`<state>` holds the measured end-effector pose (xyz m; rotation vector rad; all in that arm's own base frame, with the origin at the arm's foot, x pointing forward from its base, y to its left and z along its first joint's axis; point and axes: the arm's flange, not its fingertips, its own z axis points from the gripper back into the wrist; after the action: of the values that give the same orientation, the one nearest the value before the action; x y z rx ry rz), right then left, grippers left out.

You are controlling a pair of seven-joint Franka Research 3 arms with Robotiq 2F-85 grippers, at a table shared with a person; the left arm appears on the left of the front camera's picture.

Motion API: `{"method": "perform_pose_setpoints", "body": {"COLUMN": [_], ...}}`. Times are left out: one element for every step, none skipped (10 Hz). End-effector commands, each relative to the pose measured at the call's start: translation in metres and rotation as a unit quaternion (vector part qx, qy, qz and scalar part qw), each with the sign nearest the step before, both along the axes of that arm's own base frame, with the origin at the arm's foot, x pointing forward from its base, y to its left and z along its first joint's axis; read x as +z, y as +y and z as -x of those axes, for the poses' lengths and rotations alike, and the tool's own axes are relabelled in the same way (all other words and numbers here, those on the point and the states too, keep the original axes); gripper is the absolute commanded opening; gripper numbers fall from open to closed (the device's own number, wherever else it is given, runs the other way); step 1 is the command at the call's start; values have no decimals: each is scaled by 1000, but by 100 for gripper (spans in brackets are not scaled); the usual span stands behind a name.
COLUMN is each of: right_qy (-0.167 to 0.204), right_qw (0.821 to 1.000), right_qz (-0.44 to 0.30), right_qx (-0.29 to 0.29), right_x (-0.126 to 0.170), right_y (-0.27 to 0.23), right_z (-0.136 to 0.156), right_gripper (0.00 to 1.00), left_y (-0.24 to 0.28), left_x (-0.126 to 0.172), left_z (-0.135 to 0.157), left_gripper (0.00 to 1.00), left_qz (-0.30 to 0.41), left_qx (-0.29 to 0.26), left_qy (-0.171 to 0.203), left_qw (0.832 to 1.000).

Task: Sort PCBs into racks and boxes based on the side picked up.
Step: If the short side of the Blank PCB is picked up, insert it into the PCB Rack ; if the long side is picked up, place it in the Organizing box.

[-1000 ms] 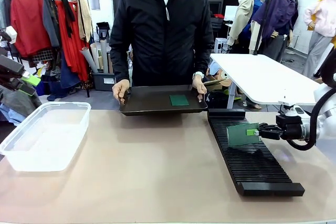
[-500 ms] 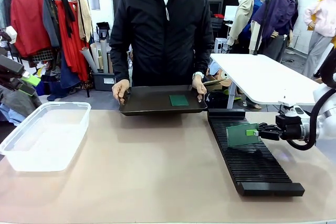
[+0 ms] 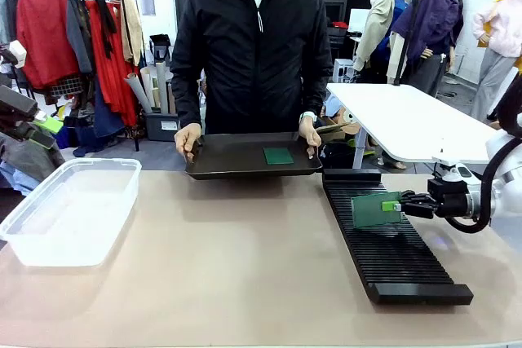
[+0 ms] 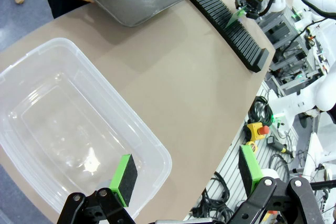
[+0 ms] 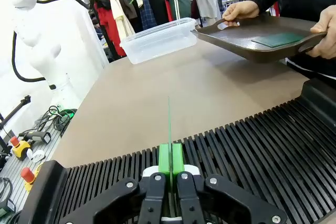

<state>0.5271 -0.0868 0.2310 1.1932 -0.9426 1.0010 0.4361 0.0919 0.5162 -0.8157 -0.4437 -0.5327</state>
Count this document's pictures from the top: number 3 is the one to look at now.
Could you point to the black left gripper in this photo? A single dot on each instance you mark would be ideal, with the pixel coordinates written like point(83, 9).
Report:
point(16, 103)

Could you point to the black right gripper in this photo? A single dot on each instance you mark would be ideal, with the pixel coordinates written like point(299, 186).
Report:
point(452, 205)

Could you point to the green PCB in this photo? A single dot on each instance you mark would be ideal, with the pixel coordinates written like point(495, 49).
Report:
point(367, 211)
point(278, 155)

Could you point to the black plastic tray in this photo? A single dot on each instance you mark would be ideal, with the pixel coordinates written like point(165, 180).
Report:
point(228, 156)

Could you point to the person's left forearm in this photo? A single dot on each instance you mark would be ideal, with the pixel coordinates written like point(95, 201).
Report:
point(318, 91)

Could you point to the person's right forearm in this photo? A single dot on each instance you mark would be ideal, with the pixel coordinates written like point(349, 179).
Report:
point(185, 99)

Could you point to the person's left hand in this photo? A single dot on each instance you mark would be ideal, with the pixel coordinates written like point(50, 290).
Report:
point(310, 132)

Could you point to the person's right hand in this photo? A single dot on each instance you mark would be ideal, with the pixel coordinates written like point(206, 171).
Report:
point(187, 136)

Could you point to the grey garment pile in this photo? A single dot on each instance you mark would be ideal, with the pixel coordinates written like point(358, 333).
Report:
point(36, 160)

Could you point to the checked garment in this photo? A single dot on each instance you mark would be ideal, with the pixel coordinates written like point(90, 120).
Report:
point(67, 85)

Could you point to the dark blue garment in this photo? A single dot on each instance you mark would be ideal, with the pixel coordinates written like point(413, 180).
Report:
point(104, 115)

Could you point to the black slotted PCB rack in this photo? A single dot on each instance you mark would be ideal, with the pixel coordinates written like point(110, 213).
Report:
point(391, 266)

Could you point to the clear plastic bin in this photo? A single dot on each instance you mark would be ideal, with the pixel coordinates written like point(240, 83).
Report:
point(81, 209)

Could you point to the white table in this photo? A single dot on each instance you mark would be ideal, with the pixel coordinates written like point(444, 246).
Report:
point(408, 120)

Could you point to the red dress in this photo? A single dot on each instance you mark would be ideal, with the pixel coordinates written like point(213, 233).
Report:
point(114, 79)

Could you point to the red jacket on hanger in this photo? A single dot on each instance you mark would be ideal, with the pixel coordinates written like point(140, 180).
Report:
point(45, 38)

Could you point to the wide grey paper roll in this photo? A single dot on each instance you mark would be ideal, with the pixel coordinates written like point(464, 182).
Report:
point(136, 91)

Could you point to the beige paper roll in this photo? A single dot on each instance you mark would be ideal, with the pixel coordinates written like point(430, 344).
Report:
point(147, 83)

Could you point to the dark storage crate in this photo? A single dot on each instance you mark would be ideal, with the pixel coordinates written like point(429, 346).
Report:
point(161, 128)

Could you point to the pale grey hanging garment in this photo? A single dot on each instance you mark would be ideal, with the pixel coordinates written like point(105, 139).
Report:
point(5, 18)

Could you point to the black scarf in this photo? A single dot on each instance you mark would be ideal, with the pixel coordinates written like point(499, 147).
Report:
point(107, 26)

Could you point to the tall grey paper roll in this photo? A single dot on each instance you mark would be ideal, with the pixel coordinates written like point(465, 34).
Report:
point(161, 87)

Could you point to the light blue cloth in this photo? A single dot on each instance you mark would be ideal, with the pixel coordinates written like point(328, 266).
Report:
point(334, 105)

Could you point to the beige hanging garment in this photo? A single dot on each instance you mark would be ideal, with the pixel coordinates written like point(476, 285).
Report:
point(132, 30)

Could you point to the white wristwatch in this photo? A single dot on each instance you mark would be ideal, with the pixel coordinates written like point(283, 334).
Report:
point(308, 115)

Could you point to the black open case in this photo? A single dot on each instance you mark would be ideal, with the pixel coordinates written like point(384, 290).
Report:
point(161, 48)

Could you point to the black stand pole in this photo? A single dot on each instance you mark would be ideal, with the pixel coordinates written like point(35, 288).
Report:
point(403, 58)

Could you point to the white computer case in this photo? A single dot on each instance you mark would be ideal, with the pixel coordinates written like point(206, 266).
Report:
point(344, 70)

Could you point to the black and red chair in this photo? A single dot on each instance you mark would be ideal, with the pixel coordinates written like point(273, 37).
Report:
point(337, 40)

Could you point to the mannequin in purple jacket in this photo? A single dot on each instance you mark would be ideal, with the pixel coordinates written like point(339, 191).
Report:
point(432, 22)

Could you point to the mannequin in beige trench coat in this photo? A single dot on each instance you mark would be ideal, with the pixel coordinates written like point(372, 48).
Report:
point(379, 18)

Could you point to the white board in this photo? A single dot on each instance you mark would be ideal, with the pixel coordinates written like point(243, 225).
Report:
point(359, 20)

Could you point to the mannequin in pink hoodie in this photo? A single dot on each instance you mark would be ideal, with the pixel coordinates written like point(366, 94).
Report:
point(501, 26)

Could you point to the person in black jacket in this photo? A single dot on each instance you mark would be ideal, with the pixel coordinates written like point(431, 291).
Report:
point(253, 58)

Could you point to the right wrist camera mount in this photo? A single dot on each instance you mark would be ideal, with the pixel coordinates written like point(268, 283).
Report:
point(452, 170)

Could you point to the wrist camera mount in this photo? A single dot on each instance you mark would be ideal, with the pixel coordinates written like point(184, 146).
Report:
point(18, 52)
point(452, 170)

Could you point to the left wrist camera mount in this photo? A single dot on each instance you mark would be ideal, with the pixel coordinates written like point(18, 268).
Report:
point(18, 52)

